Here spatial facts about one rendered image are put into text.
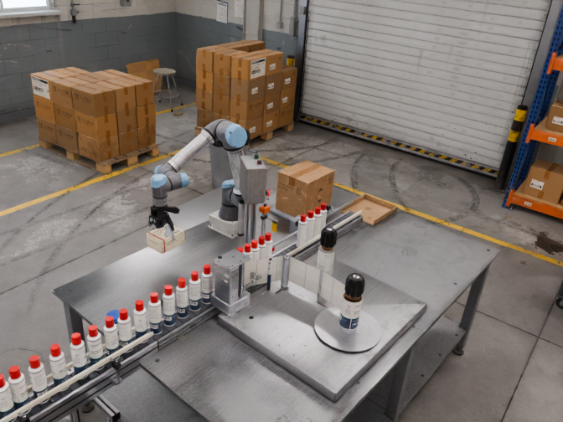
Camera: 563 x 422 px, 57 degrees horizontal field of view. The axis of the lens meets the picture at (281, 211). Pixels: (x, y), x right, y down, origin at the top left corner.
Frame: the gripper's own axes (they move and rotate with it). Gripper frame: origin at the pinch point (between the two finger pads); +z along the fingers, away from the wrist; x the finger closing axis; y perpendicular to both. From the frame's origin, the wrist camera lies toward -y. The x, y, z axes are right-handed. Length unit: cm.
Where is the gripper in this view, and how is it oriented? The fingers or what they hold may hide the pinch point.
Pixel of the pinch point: (165, 234)
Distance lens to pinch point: 283.3
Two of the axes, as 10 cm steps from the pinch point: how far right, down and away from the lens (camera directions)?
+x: 8.0, 3.3, -5.0
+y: -5.9, 3.6, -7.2
